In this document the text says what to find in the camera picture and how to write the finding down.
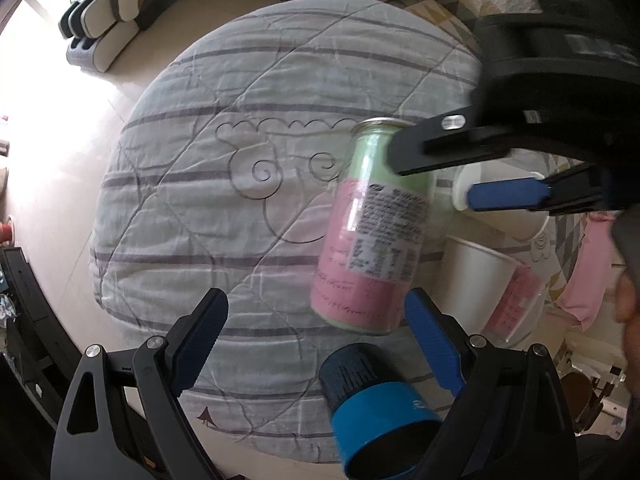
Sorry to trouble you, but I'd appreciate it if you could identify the white paper cup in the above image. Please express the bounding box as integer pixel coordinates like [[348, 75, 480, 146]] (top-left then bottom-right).
[[432, 236, 518, 334], [451, 160, 552, 242]]

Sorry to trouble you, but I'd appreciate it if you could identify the pink label cup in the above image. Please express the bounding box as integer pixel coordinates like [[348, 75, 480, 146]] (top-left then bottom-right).
[[483, 263, 544, 344]]

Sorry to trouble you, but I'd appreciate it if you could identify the blue black cup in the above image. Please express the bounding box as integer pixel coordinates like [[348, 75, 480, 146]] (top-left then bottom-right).
[[318, 342, 442, 480]]

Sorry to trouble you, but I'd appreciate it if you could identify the triangle pattern sofa cover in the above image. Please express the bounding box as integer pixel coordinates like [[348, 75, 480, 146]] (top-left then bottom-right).
[[390, 0, 586, 306]]

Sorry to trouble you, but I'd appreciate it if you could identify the grey striped quilted tablecloth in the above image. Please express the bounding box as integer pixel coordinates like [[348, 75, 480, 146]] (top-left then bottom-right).
[[90, 0, 480, 464]]

